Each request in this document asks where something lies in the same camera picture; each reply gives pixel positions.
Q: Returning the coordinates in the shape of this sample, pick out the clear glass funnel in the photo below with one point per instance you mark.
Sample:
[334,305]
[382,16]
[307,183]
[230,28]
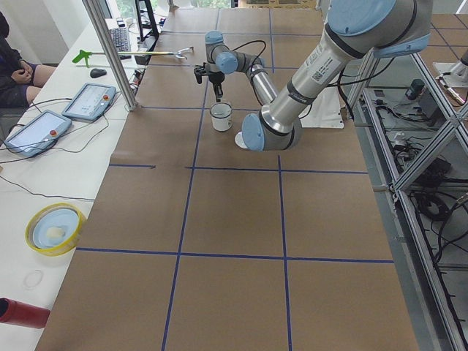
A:
[223,106]

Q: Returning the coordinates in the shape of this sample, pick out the white ceramic lid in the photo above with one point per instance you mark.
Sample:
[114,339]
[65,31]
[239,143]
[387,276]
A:
[239,141]

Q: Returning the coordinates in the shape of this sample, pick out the green handled reacher grabber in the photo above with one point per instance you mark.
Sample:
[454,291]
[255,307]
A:
[179,54]

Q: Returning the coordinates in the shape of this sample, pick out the black keyboard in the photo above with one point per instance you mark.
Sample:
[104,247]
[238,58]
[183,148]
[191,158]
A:
[120,39]

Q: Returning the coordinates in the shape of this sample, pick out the black computer mouse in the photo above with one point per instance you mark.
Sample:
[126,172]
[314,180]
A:
[97,73]

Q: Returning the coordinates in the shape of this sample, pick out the near teach pendant tablet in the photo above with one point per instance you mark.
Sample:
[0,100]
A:
[39,134]

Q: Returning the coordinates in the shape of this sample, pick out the seated person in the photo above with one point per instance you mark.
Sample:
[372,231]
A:
[21,81]

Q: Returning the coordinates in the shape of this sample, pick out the far teach pendant tablet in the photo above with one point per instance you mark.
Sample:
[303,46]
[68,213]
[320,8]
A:
[90,102]

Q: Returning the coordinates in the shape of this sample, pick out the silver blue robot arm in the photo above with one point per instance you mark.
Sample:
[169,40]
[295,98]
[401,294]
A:
[352,29]

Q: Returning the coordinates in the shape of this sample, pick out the brown paper table cover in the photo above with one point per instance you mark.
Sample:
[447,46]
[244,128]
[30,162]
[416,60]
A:
[196,244]

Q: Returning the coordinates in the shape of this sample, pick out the yellow rimmed bowl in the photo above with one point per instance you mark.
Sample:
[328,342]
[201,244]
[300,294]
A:
[55,230]

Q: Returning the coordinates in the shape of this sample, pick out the red cylinder bottle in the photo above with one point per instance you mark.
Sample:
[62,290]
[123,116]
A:
[23,314]

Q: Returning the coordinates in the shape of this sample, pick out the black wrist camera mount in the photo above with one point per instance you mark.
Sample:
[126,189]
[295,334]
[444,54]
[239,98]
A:
[201,71]

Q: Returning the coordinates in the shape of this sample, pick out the white enamel mug blue rim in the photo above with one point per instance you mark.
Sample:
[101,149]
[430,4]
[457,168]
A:
[221,122]

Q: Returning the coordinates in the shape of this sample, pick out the teach pendant tablet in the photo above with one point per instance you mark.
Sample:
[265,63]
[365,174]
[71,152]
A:
[39,134]
[90,102]

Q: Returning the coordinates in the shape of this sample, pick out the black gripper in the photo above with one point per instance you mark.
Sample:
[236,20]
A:
[215,77]

